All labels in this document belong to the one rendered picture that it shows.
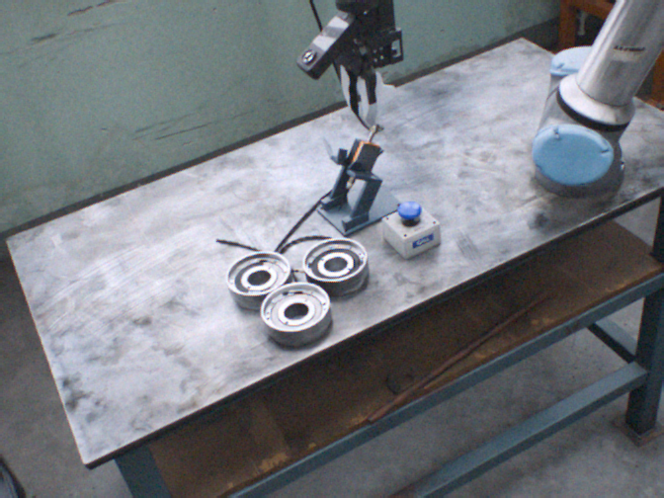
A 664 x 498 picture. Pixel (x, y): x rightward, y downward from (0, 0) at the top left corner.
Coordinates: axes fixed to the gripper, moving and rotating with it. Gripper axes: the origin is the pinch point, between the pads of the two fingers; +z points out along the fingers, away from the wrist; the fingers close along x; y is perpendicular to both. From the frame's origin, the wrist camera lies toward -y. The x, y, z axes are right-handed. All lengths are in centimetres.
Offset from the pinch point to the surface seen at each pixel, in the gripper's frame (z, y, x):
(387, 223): 14.1, -3.6, -11.6
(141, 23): 34, 7, 147
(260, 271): 16.1, -25.5, -6.2
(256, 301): 16.1, -29.3, -12.3
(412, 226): 14.0, -1.0, -15.0
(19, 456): 99, -79, 63
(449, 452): 99, 11, -4
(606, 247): 43, 45, -15
